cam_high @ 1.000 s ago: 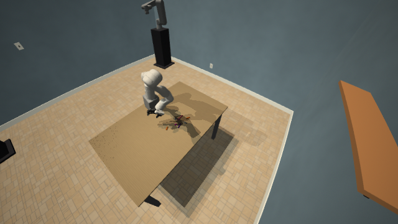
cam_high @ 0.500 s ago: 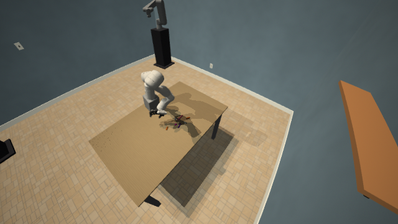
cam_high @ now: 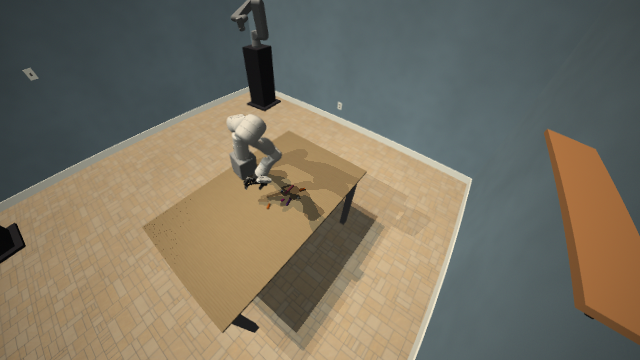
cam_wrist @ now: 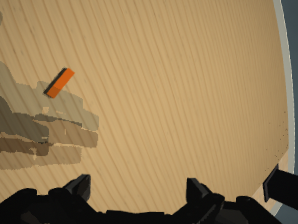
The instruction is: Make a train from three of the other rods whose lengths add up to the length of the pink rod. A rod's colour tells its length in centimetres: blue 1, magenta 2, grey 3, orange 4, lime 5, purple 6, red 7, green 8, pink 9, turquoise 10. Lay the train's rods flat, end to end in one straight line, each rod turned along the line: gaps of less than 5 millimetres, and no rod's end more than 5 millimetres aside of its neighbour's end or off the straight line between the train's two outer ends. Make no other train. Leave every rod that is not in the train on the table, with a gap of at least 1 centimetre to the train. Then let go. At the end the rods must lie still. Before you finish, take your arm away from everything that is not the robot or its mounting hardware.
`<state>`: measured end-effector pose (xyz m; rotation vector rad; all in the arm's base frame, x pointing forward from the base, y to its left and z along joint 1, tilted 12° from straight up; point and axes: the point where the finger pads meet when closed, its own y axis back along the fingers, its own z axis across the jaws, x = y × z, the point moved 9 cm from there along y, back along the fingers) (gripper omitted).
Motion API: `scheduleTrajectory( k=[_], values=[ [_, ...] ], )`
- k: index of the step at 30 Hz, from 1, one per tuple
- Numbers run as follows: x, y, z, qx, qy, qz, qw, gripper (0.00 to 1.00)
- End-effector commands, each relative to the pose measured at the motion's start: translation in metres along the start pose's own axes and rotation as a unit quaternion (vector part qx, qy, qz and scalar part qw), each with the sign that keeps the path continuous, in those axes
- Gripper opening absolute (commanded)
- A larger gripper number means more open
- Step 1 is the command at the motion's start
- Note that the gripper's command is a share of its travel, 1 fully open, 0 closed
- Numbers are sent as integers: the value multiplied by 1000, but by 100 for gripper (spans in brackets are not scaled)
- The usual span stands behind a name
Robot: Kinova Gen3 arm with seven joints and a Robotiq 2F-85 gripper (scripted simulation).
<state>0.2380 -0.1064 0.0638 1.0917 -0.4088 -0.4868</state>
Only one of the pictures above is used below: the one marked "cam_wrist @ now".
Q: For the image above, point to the orange rod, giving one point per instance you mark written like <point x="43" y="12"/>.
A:
<point x="60" y="83"/>

